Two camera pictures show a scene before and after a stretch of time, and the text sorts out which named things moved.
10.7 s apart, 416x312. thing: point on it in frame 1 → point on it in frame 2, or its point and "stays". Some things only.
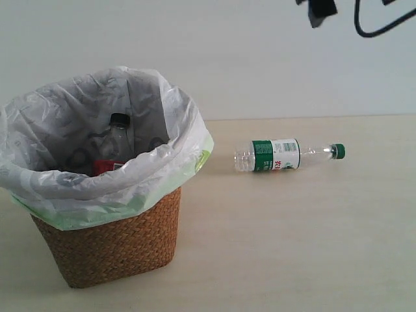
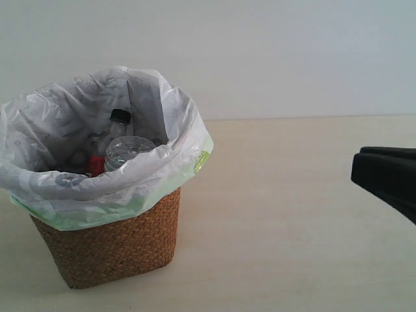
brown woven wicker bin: (95, 256) stays
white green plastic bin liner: (49, 136) stays
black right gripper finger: (318, 10) → (403, 151)
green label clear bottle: (279, 155) → (122, 149)
